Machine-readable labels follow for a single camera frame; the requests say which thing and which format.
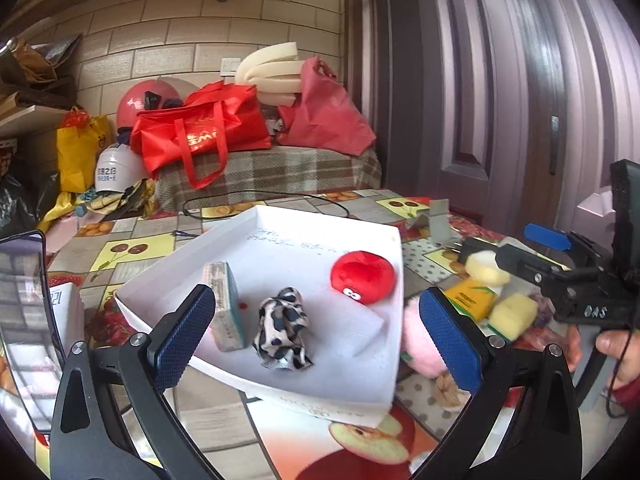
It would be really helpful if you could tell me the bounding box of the yellow tissue pack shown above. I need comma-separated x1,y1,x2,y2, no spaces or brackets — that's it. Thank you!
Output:
445,278,498,322

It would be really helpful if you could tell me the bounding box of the pale yellow sponge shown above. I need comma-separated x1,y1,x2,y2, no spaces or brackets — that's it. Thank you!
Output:
464,250,511,287

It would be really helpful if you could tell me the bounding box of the teal white sponge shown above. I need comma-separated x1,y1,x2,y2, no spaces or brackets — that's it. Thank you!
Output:
203,261,246,352

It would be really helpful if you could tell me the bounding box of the leopard print scrunchie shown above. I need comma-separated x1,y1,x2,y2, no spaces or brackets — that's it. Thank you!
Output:
253,287,314,372

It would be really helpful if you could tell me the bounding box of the red plush toy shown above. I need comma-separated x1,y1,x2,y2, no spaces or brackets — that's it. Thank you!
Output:
330,252,396,306

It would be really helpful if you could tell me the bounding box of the yellow green sponge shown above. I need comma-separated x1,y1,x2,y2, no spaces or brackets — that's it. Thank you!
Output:
488,294,538,341

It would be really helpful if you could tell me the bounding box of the person's right hand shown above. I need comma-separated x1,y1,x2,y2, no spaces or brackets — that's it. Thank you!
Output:
566,326,640,392

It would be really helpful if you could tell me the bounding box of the pink plush toy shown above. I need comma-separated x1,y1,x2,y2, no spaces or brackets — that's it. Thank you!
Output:
400,296,447,378

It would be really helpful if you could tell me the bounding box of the black power adapter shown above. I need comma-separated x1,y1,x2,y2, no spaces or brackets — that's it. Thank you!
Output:
449,240,474,263

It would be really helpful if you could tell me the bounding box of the grey phone stand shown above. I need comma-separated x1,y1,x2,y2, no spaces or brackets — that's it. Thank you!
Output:
405,200,454,246

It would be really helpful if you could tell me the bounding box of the white paper box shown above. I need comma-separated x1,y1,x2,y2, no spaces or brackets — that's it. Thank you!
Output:
50,283,85,356

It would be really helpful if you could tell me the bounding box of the fruit pattern tablecloth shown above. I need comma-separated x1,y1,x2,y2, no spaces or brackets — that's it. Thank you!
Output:
0,187,626,480

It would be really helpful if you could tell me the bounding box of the black smartphone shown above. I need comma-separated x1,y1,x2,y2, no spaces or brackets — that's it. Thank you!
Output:
1,230,65,434

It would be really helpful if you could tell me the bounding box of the white cardboard box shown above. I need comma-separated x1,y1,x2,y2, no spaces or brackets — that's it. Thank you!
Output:
115,206,404,427

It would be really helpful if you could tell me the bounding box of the white helmet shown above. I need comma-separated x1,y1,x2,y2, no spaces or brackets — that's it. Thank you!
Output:
94,143,149,193

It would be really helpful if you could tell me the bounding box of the black plastic bag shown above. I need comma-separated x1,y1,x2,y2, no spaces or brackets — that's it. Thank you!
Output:
0,159,60,238

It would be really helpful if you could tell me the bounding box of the plaid covered bench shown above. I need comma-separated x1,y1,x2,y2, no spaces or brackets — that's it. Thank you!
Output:
154,145,382,212

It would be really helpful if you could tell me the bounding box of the yellow shopping bag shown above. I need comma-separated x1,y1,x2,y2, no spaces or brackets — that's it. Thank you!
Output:
56,107,113,194

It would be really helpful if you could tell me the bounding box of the red tote bag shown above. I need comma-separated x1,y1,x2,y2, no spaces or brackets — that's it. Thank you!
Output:
130,81,271,190

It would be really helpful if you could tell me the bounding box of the dark red fabric bag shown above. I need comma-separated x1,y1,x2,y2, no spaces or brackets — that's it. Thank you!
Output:
277,56,376,156

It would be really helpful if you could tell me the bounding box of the pink helmet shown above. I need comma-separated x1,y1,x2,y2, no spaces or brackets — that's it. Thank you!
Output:
116,79,182,129

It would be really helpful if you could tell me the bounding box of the cream foam stack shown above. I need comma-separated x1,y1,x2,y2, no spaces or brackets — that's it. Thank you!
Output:
234,42,305,107

